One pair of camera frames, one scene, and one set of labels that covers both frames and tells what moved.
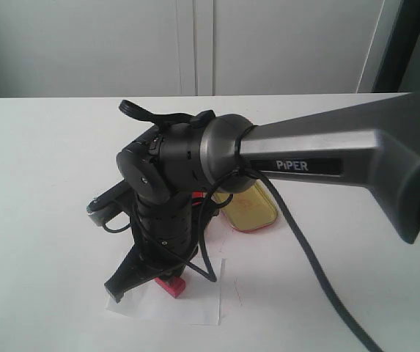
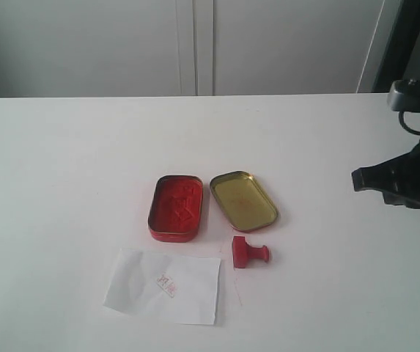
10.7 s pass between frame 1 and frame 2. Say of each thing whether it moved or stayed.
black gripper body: moved
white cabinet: stayed
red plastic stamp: moved
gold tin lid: stayed
